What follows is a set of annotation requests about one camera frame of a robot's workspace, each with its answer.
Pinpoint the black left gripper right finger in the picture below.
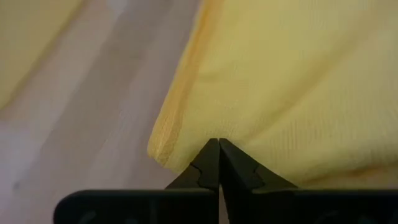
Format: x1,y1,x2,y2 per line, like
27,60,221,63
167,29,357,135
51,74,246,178
220,138,398,224

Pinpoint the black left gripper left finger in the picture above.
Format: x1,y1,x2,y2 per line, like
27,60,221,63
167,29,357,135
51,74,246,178
53,138,221,224

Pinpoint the yellow microfiber towel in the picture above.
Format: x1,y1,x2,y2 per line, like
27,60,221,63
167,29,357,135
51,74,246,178
147,0,398,191

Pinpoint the yellow translucent plastic bin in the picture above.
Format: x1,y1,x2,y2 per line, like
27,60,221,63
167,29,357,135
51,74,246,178
0,0,82,110

